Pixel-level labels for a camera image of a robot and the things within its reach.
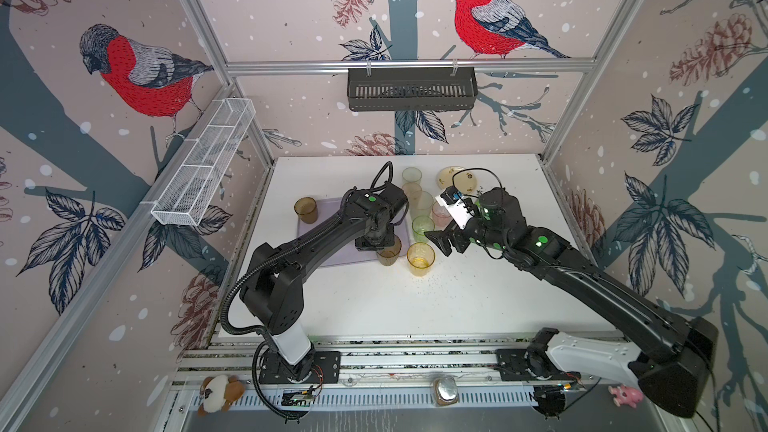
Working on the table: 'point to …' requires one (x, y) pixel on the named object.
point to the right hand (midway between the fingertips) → (434, 222)
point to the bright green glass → (420, 225)
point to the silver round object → (446, 391)
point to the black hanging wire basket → (412, 89)
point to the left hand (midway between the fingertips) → (381, 246)
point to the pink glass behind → (409, 188)
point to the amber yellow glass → (420, 256)
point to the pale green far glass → (412, 175)
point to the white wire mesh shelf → (187, 195)
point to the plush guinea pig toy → (218, 392)
